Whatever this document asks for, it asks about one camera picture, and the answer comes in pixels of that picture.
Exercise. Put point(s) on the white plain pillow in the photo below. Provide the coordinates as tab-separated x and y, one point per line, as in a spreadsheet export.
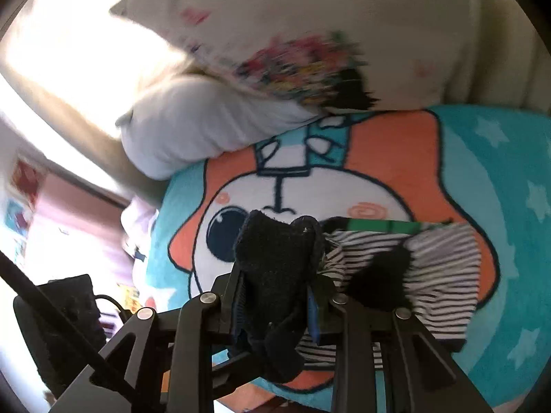
191	118

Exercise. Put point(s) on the black white striped pants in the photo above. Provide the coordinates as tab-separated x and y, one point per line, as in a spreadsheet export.
344	275

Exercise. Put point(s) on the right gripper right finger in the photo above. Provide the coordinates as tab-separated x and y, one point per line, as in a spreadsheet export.
323	319

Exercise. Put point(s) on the cream floral print pillow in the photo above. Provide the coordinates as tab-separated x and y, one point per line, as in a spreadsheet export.
340	54

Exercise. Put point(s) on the teal cartoon print blanket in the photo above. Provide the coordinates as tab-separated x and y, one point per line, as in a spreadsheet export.
481	284

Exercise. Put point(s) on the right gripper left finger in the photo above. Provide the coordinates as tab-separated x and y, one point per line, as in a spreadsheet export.
230	289

